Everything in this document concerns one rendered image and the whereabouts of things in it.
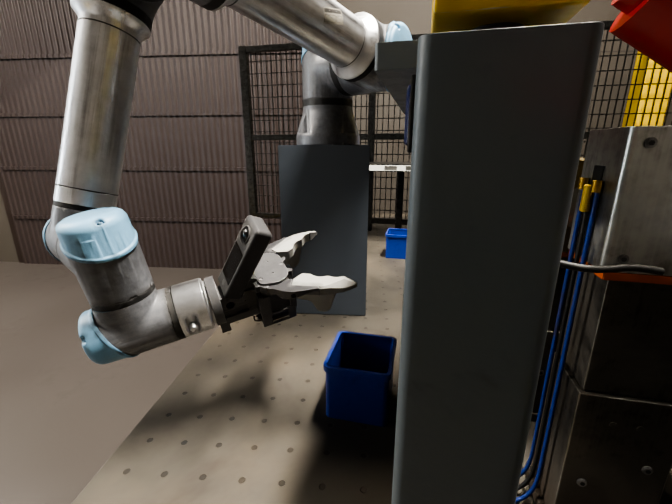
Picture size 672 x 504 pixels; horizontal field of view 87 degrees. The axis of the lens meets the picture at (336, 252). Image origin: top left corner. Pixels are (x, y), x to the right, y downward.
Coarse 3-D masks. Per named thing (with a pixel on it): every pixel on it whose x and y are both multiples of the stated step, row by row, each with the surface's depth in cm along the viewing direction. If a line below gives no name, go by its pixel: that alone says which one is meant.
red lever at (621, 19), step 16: (624, 0) 8; (640, 0) 8; (656, 0) 7; (624, 16) 8; (640, 16) 8; (656, 16) 7; (624, 32) 8; (640, 32) 8; (656, 32) 8; (640, 48) 8; (656, 48) 8
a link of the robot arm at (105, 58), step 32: (96, 0) 45; (128, 0) 47; (96, 32) 46; (128, 32) 48; (96, 64) 47; (128, 64) 49; (96, 96) 47; (128, 96) 50; (64, 128) 48; (96, 128) 48; (64, 160) 48; (96, 160) 48; (64, 192) 48; (96, 192) 49
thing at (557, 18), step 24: (456, 0) 15; (480, 0) 14; (504, 0) 14; (528, 0) 14; (552, 0) 14; (576, 0) 14; (432, 24) 16; (456, 24) 16; (480, 24) 16; (504, 24) 16; (528, 24) 16; (552, 24) 16
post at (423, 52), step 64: (448, 64) 15; (512, 64) 14; (576, 64) 14; (448, 128) 16; (512, 128) 15; (576, 128) 14; (448, 192) 16; (512, 192) 16; (448, 256) 17; (512, 256) 16; (448, 320) 18; (512, 320) 17; (448, 384) 19; (512, 384) 18; (448, 448) 20; (512, 448) 19
